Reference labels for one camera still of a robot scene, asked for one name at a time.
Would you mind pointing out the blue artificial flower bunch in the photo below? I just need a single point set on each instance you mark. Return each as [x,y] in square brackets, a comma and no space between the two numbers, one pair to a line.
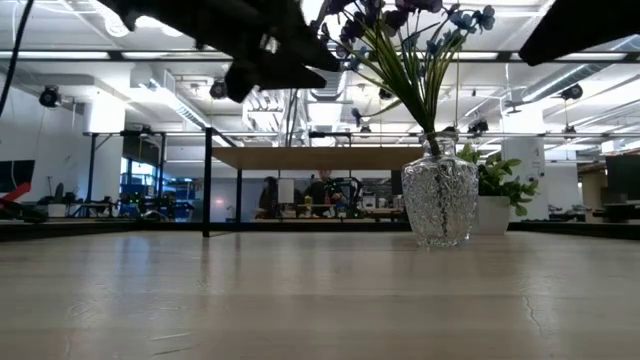
[467,20]

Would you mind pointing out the black background workstation frame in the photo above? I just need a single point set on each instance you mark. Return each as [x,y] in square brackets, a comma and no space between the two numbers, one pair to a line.
[91,170]

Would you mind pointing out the person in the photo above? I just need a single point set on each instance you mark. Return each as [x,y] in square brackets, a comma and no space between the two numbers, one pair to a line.
[320,192]
[269,197]

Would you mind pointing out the red angled object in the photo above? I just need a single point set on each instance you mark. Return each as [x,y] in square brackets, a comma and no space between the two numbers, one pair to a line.
[15,192]

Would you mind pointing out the patterned cut-glass vase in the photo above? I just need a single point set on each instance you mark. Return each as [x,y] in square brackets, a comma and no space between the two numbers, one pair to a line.
[440,200]

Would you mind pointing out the green plant in white pot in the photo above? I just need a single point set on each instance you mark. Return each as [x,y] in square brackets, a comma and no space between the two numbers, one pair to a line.
[492,215]

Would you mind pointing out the black ceiling spotlight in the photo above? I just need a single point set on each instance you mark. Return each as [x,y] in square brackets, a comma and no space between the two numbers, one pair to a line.
[50,96]
[571,91]
[218,89]
[478,126]

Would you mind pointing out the white paper sign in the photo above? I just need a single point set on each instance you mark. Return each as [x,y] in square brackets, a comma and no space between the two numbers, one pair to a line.
[286,191]

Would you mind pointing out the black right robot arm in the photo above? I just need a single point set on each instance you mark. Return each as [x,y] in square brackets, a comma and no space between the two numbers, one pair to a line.
[590,25]

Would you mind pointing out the purple artificial flower bunch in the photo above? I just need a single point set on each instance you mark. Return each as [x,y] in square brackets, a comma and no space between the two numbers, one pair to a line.
[395,20]

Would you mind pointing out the dark desk monitor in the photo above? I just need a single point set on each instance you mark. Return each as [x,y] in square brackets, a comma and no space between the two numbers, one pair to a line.
[622,177]

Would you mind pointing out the wooden shelf black metal legs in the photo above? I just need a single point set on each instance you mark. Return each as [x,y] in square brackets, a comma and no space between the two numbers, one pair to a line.
[315,157]

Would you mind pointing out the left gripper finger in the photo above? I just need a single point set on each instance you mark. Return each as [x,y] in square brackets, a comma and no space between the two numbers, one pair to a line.
[310,55]
[260,80]

